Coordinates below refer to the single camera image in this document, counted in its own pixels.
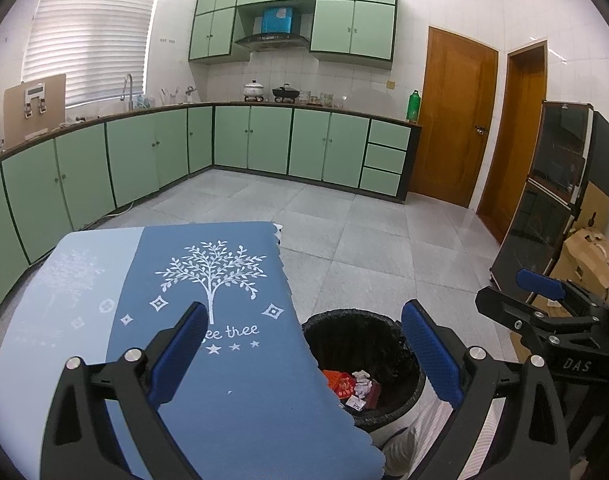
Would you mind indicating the red gold-print packet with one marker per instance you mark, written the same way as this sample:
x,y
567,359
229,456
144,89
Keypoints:
x,y
339,384

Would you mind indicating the utensil holder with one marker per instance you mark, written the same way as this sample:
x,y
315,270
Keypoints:
x,y
170,99

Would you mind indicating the white striped cloth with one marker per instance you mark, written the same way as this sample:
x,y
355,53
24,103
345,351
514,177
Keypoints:
x,y
427,422

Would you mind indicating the black wok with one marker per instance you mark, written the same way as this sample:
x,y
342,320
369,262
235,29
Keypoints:
x,y
286,93

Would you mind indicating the pink tissue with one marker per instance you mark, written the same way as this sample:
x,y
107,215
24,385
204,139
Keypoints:
x,y
362,382

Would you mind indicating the blue tree-print tablecloth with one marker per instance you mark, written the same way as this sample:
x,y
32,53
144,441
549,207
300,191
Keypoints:
x,y
259,360

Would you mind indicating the green bottle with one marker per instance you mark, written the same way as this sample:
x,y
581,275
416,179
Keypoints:
x,y
413,107

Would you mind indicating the small white device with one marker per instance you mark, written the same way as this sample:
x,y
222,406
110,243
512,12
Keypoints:
x,y
34,91

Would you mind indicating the cardboard box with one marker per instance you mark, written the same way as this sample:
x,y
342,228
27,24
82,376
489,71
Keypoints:
x,y
584,260

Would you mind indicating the steel kitchen faucet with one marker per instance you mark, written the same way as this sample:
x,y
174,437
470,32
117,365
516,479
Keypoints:
x,y
132,100

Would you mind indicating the narrow wooden door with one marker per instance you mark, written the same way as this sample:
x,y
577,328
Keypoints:
x,y
519,150

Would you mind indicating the white window blind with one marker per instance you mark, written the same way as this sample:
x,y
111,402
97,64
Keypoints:
x,y
94,35

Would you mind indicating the white cooking pot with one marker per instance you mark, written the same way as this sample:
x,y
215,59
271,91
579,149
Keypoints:
x,y
253,90

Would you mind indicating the wide wooden door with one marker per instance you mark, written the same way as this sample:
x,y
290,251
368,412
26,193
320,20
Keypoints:
x,y
449,125

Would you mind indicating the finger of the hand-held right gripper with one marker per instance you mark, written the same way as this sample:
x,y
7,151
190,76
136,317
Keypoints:
x,y
514,310
539,284

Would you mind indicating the black trash bin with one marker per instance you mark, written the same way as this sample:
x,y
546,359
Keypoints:
x,y
354,340

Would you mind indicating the green wall cabinets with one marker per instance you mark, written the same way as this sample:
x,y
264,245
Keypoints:
x,y
354,25

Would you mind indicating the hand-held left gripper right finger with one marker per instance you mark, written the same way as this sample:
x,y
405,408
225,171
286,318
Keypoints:
x,y
432,355

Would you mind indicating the green base kitchen cabinets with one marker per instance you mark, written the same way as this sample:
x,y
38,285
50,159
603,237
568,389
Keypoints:
x,y
269,135

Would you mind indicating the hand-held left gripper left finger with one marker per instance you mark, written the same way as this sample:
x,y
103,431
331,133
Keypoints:
x,y
179,355

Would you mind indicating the black range hood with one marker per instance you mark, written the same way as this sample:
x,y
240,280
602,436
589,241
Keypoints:
x,y
272,42

